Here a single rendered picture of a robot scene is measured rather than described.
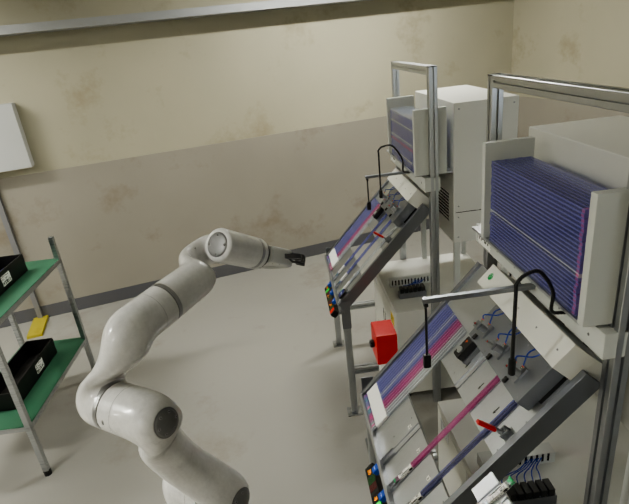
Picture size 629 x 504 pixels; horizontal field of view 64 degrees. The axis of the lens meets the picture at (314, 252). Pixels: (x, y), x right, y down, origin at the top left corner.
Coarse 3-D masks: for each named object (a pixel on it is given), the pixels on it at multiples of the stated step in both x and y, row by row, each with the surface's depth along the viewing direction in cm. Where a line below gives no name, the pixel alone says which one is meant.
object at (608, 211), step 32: (544, 96) 132; (576, 96) 118; (608, 96) 107; (608, 192) 104; (608, 224) 106; (608, 256) 109; (608, 288) 112; (576, 320) 119; (608, 320) 116; (544, 448) 176; (544, 480) 162
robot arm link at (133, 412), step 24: (120, 384) 100; (120, 408) 95; (144, 408) 94; (168, 408) 96; (120, 432) 95; (144, 432) 93; (168, 432) 95; (144, 456) 102; (168, 456) 105; (192, 456) 112; (168, 480) 111; (192, 480) 113; (216, 480) 117; (240, 480) 121
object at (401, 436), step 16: (400, 416) 177; (416, 416) 170; (384, 432) 180; (400, 432) 172; (416, 432) 166; (384, 448) 175; (400, 448) 168; (416, 448) 161; (384, 464) 170; (400, 464) 164; (432, 464) 152; (400, 480) 158; (416, 480) 153; (400, 496) 155; (432, 496) 145; (448, 496) 140
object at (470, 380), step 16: (480, 272) 184; (464, 288) 187; (480, 288) 179; (448, 304) 190; (464, 304) 182; (480, 304) 174; (464, 320) 177; (480, 320) 169; (464, 336) 172; (480, 352) 161; (448, 368) 170; (464, 368) 163; (480, 368) 157; (464, 384) 159; (480, 384) 153; (496, 384) 148; (464, 400) 155; (480, 400) 149; (496, 400) 144; (480, 416) 146; (512, 416) 136; (528, 416) 132; (496, 432) 138; (496, 448) 135
